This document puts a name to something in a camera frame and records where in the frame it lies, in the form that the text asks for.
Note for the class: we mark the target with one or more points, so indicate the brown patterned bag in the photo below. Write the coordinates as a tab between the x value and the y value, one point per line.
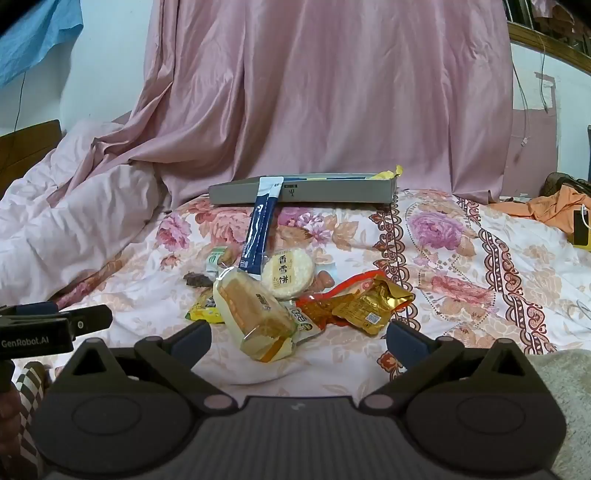
561	179

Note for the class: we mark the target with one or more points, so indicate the grey tray box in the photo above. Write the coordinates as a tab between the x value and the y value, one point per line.
332	191

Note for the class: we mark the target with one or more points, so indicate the gold foil snack packet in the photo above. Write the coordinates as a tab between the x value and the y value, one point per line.
369	309

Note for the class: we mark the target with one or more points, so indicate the blue cloth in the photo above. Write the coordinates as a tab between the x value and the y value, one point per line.
27	41

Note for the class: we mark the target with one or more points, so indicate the white packet with blue print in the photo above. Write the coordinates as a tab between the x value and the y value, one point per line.
304	324

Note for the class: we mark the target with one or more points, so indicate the round rice cracker packet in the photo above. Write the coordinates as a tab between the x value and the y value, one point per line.
286	274

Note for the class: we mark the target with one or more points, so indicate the red clear snack packet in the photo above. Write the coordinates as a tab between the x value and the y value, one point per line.
318	311

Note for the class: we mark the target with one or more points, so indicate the pale pink quilt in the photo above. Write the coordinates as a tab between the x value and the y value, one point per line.
69	221

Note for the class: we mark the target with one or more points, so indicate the wooden frame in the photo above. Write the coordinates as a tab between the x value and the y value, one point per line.
554	46

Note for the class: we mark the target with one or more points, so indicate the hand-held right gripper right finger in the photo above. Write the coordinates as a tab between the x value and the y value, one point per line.
401	342

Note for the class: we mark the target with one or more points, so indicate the wooden headboard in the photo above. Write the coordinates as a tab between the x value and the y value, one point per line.
27	147

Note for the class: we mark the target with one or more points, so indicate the yellow snack packet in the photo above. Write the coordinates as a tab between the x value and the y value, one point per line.
205	314

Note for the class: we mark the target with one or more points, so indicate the person's checkered clothing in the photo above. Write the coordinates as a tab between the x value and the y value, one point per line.
32	392

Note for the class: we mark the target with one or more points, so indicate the green label cookie packet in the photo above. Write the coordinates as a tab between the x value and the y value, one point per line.
217	258

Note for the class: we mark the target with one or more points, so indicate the beige fleece blanket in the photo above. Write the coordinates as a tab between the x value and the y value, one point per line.
568	406

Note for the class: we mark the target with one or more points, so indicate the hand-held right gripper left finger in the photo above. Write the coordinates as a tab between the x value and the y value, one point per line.
196	337

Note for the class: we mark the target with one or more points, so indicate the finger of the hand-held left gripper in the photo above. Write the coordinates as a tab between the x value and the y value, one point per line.
27	309
92	318

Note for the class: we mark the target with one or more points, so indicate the dark dried snack packet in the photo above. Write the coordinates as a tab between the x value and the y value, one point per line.
196	279

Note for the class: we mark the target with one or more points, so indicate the pink satin curtain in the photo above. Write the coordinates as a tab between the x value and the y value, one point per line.
300	92

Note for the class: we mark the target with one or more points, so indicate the cream bread packet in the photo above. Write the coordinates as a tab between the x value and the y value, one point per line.
249	309

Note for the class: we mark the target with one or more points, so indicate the blue stick packet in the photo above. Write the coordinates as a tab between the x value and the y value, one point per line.
258	230

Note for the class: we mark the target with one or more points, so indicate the orange clothing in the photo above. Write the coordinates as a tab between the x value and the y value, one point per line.
554	205

